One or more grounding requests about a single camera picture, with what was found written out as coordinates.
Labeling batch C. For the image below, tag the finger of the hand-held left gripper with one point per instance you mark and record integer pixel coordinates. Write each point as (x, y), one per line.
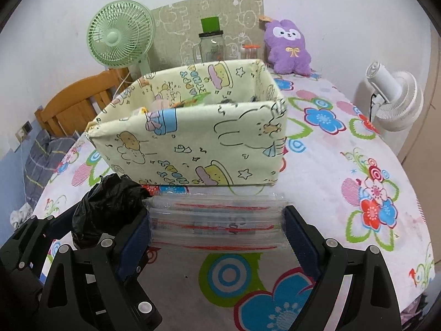
(62, 226)
(141, 310)

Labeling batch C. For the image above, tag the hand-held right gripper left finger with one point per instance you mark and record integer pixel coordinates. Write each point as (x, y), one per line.
(132, 244)

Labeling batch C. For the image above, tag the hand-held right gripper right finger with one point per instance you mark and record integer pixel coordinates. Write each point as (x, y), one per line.
(303, 241)

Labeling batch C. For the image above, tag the black plastic bag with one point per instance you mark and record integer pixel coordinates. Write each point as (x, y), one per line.
(106, 203)

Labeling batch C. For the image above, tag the clear zip bags red stripes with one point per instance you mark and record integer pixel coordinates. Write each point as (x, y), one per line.
(217, 224)

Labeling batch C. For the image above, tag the yellow cartoon fabric storage box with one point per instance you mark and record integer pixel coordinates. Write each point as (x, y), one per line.
(193, 138)

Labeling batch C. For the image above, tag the white crumpled cloth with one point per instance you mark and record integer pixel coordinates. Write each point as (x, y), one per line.
(20, 215)

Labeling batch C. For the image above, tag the grey plaid blanket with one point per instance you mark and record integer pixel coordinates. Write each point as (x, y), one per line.
(44, 158)

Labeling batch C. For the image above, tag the wooden chair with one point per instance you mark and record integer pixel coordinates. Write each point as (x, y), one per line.
(75, 100)

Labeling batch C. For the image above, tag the white standing fan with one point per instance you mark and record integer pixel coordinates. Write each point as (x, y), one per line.
(396, 103)

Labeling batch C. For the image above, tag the purple plush rabbit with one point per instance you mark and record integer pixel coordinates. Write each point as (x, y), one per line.
(287, 51)

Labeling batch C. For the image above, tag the small jar orange lid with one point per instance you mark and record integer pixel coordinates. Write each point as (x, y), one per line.
(249, 52)

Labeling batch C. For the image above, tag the green desk fan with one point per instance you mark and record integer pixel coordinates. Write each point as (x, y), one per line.
(117, 34)

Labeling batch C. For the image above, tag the glass jar black lid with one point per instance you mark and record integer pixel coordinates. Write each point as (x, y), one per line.
(210, 48)

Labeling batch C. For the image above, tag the cartoon printed cardboard board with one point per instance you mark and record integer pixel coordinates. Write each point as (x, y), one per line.
(237, 20)

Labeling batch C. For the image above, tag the green card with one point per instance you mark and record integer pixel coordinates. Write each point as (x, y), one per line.
(210, 24)

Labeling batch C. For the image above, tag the wall socket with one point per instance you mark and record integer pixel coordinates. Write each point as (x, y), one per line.
(23, 131)

